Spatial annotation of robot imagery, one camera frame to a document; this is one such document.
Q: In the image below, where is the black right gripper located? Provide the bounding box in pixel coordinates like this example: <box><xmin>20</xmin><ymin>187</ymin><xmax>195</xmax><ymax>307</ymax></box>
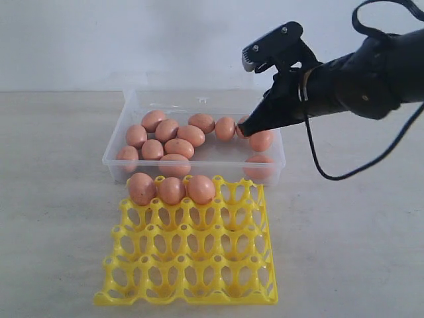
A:
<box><xmin>239</xmin><ymin>68</ymin><xmax>304</xmax><ymax>136</ymax></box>

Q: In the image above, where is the brown egg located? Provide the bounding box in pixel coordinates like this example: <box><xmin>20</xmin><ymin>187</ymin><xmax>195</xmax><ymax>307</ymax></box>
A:
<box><xmin>127</xmin><ymin>172</ymin><xmax>156</xmax><ymax>206</ymax></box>
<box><xmin>249</xmin><ymin>131</ymin><xmax>274</xmax><ymax>152</ymax></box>
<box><xmin>164</xmin><ymin>138</ymin><xmax>195</xmax><ymax>159</ymax></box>
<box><xmin>140</xmin><ymin>139</ymin><xmax>164</xmax><ymax>160</ymax></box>
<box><xmin>215</xmin><ymin>117</ymin><xmax>235</xmax><ymax>142</ymax></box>
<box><xmin>187</xmin><ymin>175</ymin><xmax>215</xmax><ymax>205</ymax></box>
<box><xmin>158</xmin><ymin>154</ymin><xmax>191</xmax><ymax>178</ymax></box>
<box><xmin>154</xmin><ymin>119</ymin><xmax>179</xmax><ymax>142</ymax></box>
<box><xmin>125</xmin><ymin>124</ymin><xmax>147</xmax><ymax>149</ymax></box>
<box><xmin>235</xmin><ymin>115</ymin><xmax>249</xmax><ymax>139</ymax></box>
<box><xmin>115</xmin><ymin>145</ymin><xmax>138</xmax><ymax>173</ymax></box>
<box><xmin>158</xmin><ymin>177</ymin><xmax>186</xmax><ymax>205</ymax></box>
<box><xmin>188</xmin><ymin>113</ymin><xmax>215</xmax><ymax>134</ymax></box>
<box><xmin>140</xmin><ymin>110</ymin><xmax>166</xmax><ymax>133</ymax></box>
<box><xmin>242</xmin><ymin>154</ymin><xmax>275</xmax><ymax>180</ymax></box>
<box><xmin>177</xmin><ymin>125</ymin><xmax>205</xmax><ymax>148</ymax></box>

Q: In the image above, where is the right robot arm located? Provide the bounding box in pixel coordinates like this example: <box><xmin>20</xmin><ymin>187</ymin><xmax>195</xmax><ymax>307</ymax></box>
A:
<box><xmin>238</xmin><ymin>22</ymin><xmax>423</xmax><ymax>136</ymax></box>

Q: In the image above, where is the clear plastic container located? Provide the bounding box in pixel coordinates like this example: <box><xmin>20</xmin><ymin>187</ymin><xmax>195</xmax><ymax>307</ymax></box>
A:
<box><xmin>102</xmin><ymin>89</ymin><xmax>286</xmax><ymax>186</ymax></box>

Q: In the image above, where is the yellow plastic egg tray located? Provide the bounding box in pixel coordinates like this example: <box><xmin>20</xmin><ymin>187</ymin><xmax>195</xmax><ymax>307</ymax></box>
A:
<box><xmin>93</xmin><ymin>176</ymin><xmax>278</xmax><ymax>306</ymax></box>

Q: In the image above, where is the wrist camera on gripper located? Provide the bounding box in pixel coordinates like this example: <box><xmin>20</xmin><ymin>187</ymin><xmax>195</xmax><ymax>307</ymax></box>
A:
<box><xmin>241</xmin><ymin>21</ymin><xmax>321</xmax><ymax>74</ymax></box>

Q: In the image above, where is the black cable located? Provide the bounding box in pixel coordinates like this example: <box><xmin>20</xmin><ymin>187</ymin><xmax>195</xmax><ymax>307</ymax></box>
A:
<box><xmin>303</xmin><ymin>0</ymin><xmax>424</xmax><ymax>182</ymax></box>

